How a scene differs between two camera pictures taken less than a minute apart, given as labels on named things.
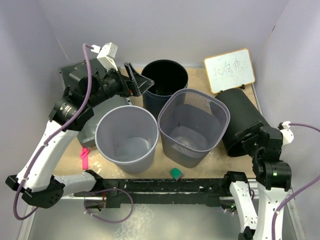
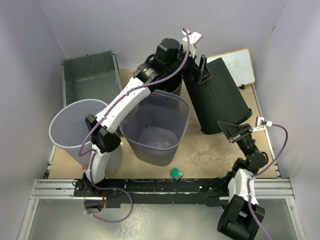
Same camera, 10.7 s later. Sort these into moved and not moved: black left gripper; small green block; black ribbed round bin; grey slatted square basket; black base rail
Moved: grey slatted square basket; black ribbed round bin; black left gripper
Not moved: black base rail; small green block
